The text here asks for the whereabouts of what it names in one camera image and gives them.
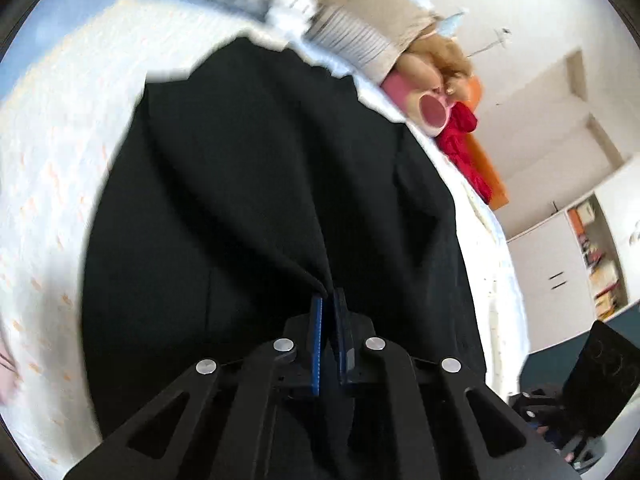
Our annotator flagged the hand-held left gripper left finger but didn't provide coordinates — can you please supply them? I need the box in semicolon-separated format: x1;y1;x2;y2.
64;295;329;480

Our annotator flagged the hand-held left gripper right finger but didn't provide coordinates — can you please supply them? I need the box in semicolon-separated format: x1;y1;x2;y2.
332;287;582;480

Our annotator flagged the black garment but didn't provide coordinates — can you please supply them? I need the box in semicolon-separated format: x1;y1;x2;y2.
80;35;489;480

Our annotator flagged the white wardrobe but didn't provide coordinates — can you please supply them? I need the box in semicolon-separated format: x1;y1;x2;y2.
505;155;640;357

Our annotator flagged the red cloth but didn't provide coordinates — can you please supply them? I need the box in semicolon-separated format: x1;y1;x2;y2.
437;102;494;202

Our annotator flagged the black chair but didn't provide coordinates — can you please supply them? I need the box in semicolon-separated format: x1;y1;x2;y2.
507;320;639;472

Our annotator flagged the bookshelf with books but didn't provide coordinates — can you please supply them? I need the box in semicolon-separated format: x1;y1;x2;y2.
567;195;629;322

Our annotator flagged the white flowered blanket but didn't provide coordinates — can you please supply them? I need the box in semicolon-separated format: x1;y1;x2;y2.
0;0;532;476

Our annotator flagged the beige patchwork pillow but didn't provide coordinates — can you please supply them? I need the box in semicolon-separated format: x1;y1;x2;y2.
304;0;440;84

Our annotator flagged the blue party hat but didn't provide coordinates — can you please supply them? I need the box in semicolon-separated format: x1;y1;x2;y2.
440;9;472;41

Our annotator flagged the light blue bed sheet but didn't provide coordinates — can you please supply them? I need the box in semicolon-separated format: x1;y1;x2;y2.
9;0;168;92

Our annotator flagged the black wall cable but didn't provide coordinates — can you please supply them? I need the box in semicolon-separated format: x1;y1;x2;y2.
467;27;514;59

